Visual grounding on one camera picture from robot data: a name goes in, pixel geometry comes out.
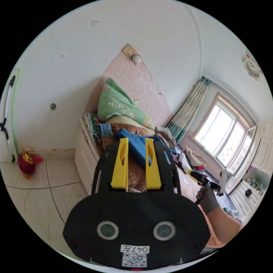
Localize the blue jeans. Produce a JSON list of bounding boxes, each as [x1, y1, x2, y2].
[[115, 129, 172, 165]]

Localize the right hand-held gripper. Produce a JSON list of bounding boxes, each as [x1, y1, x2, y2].
[[187, 169, 222, 206]]

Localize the window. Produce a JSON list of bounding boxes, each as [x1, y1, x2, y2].
[[193, 91, 258, 177]]

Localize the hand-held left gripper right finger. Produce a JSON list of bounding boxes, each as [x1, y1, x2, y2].
[[145, 138, 162, 191]]

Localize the bed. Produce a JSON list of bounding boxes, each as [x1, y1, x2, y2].
[[74, 112, 236, 216]]

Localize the white wall lamp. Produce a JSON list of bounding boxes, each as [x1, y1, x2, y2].
[[122, 43, 143, 65]]

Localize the person's right hand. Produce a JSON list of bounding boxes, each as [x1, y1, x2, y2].
[[195, 184, 220, 215]]

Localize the black metal rack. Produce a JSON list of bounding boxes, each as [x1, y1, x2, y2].
[[0, 75, 17, 164]]

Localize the person's body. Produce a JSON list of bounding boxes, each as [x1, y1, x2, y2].
[[199, 222, 227, 250]]

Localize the pile of clothes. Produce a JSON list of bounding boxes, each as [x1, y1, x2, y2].
[[154, 126, 191, 170]]

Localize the brown plush blanket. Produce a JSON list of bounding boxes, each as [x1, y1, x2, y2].
[[95, 123, 150, 193]]

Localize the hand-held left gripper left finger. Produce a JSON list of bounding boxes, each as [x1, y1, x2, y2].
[[110, 137, 129, 190]]

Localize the white cupboard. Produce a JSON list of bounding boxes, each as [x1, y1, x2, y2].
[[229, 166, 271, 216]]

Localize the cream folded quilt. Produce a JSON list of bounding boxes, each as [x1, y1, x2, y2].
[[106, 116, 156, 137]]

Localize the beige bag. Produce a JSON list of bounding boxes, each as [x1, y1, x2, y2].
[[185, 146, 208, 167]]

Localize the person's right forearm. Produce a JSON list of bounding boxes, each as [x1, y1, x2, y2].
[[206, 205, 246, 244]]

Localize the green printed quilt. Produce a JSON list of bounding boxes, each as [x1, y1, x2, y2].
[[97, 77, 154, 129]]

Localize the red ornament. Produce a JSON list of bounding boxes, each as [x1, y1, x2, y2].
[[17, 152, 44, 176]]

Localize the striped curtain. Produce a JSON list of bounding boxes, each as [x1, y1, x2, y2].
[[166, 76, 212, 145]]

